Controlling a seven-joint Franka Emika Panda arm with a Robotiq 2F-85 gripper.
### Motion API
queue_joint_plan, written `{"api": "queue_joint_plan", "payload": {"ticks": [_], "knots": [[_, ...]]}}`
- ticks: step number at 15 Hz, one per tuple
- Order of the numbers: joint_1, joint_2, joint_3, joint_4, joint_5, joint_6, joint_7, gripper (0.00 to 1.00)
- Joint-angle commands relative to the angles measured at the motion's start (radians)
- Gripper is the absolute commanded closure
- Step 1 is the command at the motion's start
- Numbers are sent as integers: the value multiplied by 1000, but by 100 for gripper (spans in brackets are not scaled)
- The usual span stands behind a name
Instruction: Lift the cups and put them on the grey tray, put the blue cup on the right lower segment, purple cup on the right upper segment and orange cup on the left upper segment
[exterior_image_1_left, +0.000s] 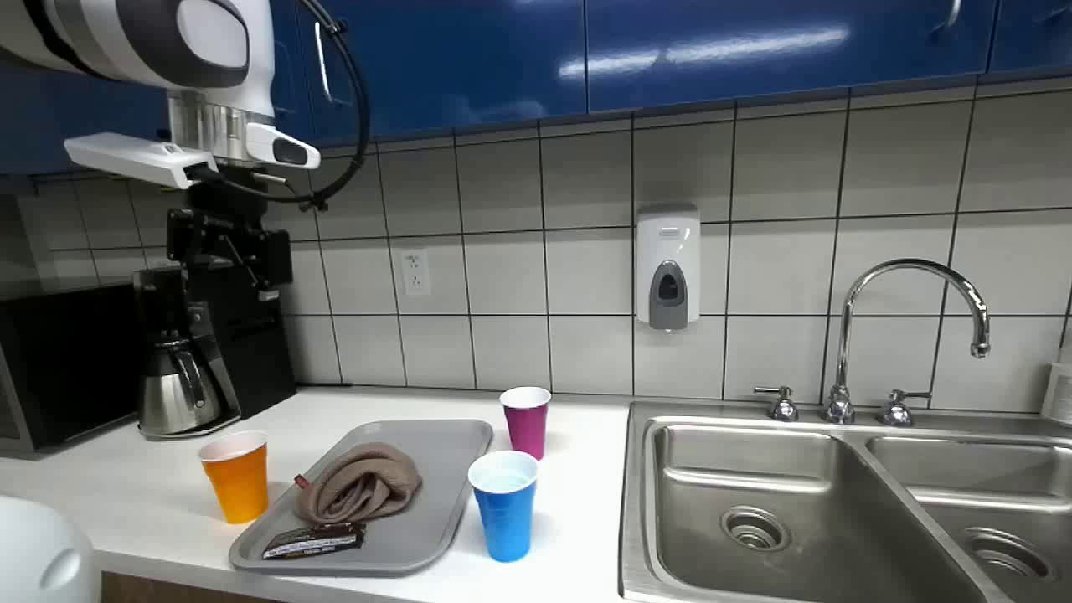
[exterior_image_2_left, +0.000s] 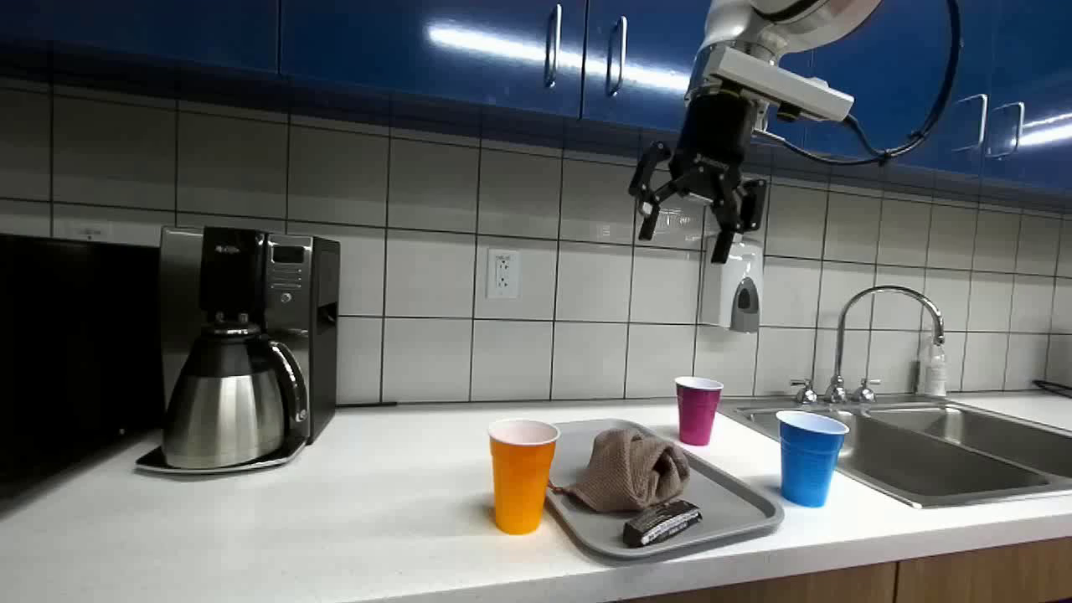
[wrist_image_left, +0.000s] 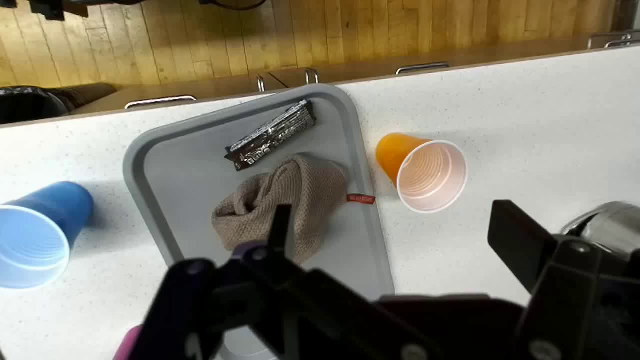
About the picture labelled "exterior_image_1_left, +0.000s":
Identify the stainless steel double sink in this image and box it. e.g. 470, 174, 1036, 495
616, 398, 1072, 603

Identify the black coffee maker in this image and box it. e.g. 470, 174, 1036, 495
129, 260, 297, 442

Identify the white rounded robot shell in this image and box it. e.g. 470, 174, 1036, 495
0, 491, 104, 603

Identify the blue cabinet door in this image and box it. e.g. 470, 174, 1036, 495
984, 0, 1072, 79
272, 0, 591, 147
583, 0, 999, 117
0, 48, 297, 182

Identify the magenta plastic cup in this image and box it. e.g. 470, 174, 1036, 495
497, 382, 555, 463

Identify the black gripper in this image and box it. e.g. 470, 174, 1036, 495
164, 178, 295, 293

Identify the steel coffee carafe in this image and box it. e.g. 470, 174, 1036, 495
136, 330, 243, 442

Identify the blue plastic cup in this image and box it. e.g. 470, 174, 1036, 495
467, 450, 542, 567

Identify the black microwave oven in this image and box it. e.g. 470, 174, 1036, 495
0, 280, 147, 463

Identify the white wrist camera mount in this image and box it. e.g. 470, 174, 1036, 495
60, 117, 328, 190

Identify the white wall soap dispenser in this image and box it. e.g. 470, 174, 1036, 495
633, 207, 702, 330

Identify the chrome gooseneck faucet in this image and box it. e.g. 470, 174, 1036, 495
822, 253, 995, 430

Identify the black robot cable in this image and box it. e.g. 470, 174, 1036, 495
295, 0, 374, 215

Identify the beige knitted cloth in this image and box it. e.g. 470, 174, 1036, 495
291, 442, 424, 529

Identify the dark snack wrapper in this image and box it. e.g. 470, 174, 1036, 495
261, 526, 367, 564

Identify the chrome faucet handle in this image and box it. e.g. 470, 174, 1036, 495
751, 386, 804, 425
875, 386, 931, 430

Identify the white wall outlet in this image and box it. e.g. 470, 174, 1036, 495
399, 243, 435, 300

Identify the orange plastic cup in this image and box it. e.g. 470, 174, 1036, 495
198, 431, 276, 529

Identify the grey plastic tray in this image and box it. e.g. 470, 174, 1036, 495
229, 416, 497, 579

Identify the silver cabinet handle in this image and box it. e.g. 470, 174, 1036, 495
307, 16, 337, 108

